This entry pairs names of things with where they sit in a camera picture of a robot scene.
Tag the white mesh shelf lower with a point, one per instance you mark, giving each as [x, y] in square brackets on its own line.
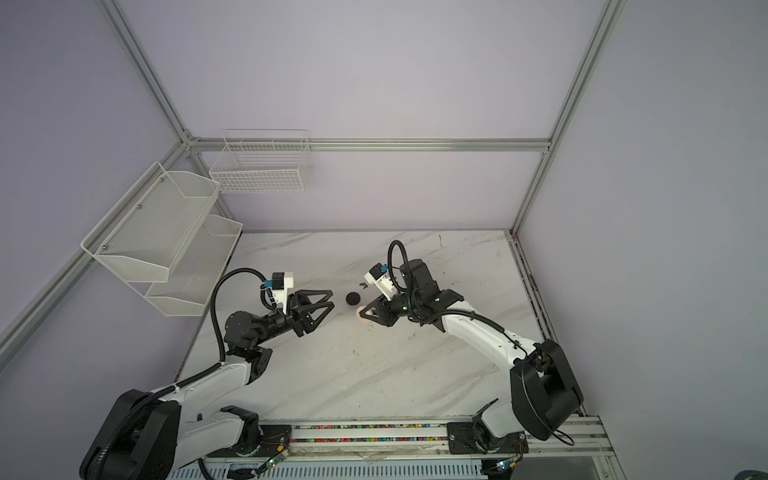
[187, 292]

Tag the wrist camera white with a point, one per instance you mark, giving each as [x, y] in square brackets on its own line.
[276, 290]
[379, 276]

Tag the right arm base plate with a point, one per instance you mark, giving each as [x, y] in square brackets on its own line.
[474, 438]

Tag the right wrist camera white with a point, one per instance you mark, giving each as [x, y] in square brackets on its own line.
[379, 276]

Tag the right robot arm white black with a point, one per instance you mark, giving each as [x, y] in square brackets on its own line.
[544, 392]

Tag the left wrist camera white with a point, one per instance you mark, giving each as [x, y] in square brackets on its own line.
[276, 290]

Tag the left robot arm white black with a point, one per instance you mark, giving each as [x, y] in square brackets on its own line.
[148, 435]

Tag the white mesh shelf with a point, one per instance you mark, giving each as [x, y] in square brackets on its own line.
[187, 292]
[144, 237]

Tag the pink round charging case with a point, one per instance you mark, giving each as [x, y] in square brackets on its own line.
[359, 315]

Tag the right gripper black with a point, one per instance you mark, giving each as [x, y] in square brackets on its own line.
[380, 312]

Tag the black earbud charging case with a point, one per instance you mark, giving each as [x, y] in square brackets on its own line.
[353, 298]

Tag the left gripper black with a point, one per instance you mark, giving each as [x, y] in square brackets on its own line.
[305, 320]

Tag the white mesh shelf upper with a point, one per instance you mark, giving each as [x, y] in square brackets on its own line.
[144, 237]

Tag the white wire basket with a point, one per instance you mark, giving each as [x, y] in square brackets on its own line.
[263, 161]

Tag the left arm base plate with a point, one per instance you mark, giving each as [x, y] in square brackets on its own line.
[273, 438]

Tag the aluminium mounting rail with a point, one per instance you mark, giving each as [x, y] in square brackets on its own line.
[408, 438]

